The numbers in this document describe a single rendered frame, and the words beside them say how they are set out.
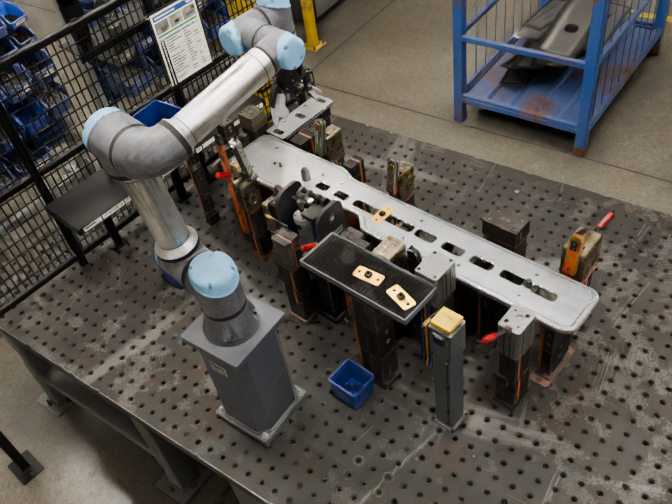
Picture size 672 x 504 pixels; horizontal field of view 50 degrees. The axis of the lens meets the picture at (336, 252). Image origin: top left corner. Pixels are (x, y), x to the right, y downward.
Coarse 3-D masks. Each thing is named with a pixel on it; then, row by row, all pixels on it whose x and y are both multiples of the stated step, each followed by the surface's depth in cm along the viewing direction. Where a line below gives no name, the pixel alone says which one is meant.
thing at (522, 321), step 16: (512, 320) 186; (528, 320) 185; (512, 336) 185; (528, 336) 189; (512, 352) 189; (528, 352) 197; (512, 368) 196; (528, 368) 203; (496, 384) 206; (512, 384) 200; (496, 400) 210; (512, 400) 205
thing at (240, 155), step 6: (240, 138) 233; (234, 144) 231; (240, 144) 232; (234, 150) 234; (240, 150) 233; (240, 156) 234; (246, 156) 237; (240, 162) 238; (246, 162) 238; (246, 168) 239
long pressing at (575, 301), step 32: (256, 160) 259; (288, 160) 256; (320, 160) 254; (320, 192) 242; (352, 192) 239; (384, 224) 226; (416, 224) 225; (448, 224) 223; (480, 256) 212; (512, 256) 210; (480, 288) 202; (512, 288) 201; (544, 288) 200; (576, 288) 198; (544, 320) 192; (576, 320) 191
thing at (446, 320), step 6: (438, 312) 178; (444, 312) 178; (450, 312) 178; (432, 318) 177; (438, 318) 177; (444, 318) 177; (450, 318) 177; (456, 318) 176; (462, 318) 176; (432, 324) 177; (438, 324) 176; (444, 324) 175; (450, 324) 175; (456, 324) 175; (444, 330) 175; (450, 330) 174
